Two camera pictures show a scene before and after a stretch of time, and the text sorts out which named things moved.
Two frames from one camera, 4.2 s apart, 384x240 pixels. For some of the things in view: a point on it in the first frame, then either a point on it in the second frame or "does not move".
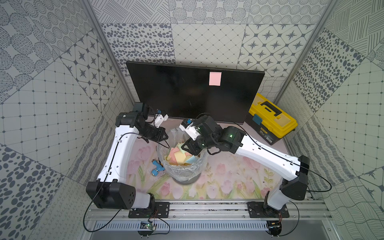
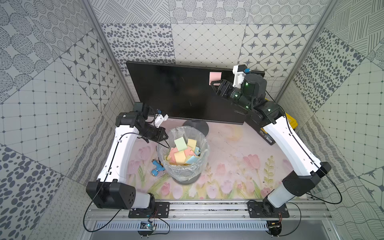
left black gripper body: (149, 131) does not move
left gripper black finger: (162, 136) does not move
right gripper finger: (191, 146) → (218, 81)
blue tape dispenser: (159, 168) does not move
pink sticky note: (215, 78) does not move
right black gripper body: (206, 142) → (230, 92)
